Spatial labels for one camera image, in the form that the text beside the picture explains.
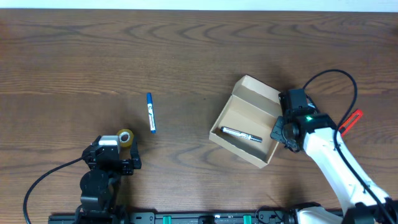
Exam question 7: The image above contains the black whiteboard marker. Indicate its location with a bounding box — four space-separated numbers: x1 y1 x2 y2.
220 126 262 143

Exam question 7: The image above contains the cardboard box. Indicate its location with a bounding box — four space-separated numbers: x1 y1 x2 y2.
209 75 282 169

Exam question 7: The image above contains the blue whiteboard marker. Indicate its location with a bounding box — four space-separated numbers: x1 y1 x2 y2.
147 93 157 134

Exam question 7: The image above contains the orange utility knife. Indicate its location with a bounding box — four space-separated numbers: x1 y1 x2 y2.
339 109 363 137

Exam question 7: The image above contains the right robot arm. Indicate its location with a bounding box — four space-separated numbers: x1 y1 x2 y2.
270 89 397 223

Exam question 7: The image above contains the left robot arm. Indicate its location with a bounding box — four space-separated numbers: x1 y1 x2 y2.
74 136 142 224

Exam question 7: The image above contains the yellow tape roll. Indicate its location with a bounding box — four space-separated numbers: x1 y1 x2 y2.
117 129 134 148

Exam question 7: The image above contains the black mounting rail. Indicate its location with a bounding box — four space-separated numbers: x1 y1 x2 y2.
47 208 296 224

